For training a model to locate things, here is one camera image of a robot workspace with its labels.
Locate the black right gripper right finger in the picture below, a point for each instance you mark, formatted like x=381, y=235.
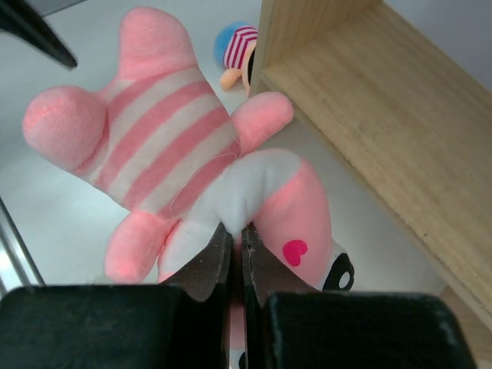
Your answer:
x=279, y=310

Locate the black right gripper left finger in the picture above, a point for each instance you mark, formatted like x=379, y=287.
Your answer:
x=199, y=327

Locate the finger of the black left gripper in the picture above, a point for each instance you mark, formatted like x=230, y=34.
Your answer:
x=20, y=19

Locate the pink plush with heart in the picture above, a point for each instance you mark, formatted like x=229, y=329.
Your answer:
x=159, y=142

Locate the wooden two-tier shelf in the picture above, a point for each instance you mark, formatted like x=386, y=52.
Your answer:
x=410, y=123

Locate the boy doll centre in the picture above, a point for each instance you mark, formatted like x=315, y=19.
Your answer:
x=234, y=49

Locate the aluminium left frame post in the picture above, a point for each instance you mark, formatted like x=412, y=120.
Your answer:
x=18, y=268

